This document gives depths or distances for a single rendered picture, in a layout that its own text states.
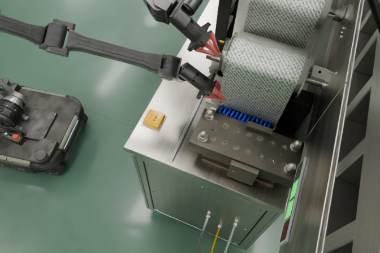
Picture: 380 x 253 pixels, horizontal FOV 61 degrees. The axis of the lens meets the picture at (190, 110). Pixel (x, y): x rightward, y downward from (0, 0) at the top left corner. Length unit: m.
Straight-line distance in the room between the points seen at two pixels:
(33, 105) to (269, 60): 1.74
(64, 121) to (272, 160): 1.48
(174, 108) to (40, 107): 1.21
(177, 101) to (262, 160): 0.47
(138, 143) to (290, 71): 0.65
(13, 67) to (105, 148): 1.13
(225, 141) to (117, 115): 1.42
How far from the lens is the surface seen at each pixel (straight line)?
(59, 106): 2.33
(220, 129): 1.19
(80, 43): 1.11
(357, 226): 0.54
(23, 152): 2.23
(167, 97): 1.41
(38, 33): 1.18
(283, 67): 1.05
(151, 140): 1.31
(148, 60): 1.11
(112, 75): 2.71
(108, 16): 3.22
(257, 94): 1.13
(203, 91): 1.15
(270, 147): 1.19
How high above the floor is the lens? 2.05
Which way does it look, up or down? 57 degrees down
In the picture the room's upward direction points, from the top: 3 degrees clockwise
